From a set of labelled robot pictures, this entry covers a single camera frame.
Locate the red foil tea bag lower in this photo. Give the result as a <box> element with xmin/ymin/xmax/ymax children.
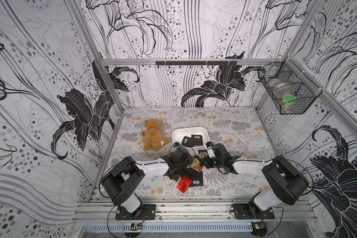
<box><xmin>177</xmin><ymin>176</ymin><xmax>193</xmax><ymax>193</ymax></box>

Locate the black wire basket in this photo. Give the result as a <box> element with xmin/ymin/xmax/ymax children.
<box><xmin>258</xmin><ymin>62</ymin><xmax>322</xmax><ymax>115</ymax></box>

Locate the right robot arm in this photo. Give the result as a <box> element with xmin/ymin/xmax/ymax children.
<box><xmin>202</xmin><ymin>143</ymin><xmax>309</xmax><ymax>213</ymax></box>

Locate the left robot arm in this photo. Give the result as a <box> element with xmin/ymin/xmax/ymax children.
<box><xmin>100</xmin><ymin>146</ymin><xmax>200</xmax><ymax>214</ymax></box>

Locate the black barcode tea bag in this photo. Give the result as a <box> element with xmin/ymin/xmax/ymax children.
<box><xmin>181</xmin><ymin>135</ymin><xmax>197</xmax><ymax>147</ymax></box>
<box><xmin>190</xmin><ymin>172</ymin><xmax>203</xmax><ymax>187</ymax></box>

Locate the floral label black tea bag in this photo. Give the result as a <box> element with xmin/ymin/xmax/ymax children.
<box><xmin>198</xmin><ymin>150</ymin><xmax>209</xmax><ymax>159</ymax></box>

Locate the brown teddy bear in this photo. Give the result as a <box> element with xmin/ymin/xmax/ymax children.
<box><xmin>141</xmin><ymin>119</ymin><xmax>170</xmax><ymax>151</ymax></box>

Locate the black tea bag pile left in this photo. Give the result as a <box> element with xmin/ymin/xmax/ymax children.
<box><xmin>166</xmin><ymin>167</ymin><xmax>190</xmax><ymax>181</ymax></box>

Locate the white plastic storage box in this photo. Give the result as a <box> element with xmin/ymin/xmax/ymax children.
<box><xmin>172</xmin><ymin>127</ymin><xmax>210</xmax><ymax>150</ymax></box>

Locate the red label black tea bag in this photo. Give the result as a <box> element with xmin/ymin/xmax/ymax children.
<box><xmin>191</xmin><ymin>134</ymin><xmax>203</xmax><ymax>146</ymax></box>

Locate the yellow label tea bag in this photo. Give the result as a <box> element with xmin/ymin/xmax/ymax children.
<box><xmin>192</xmin><ymin>158</ymin><xmax>201</xmax><ymax>169</ymax></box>

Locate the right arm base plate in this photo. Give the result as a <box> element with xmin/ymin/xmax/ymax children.
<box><xmin>231</xmin><ymin>203</ymin><xmax>275</xmax><ymax>220</ymax></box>

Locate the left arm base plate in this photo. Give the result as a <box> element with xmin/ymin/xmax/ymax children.
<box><xmin>116</xmin><ymin>204</ymin><xmax>156</xmax><ymax>221</ymax></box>

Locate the green lid cup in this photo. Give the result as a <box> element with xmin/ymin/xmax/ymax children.
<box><xmin>281</xmin><ymin>94</ymin><xmax>298</xmax><ymax>114</ymax></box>

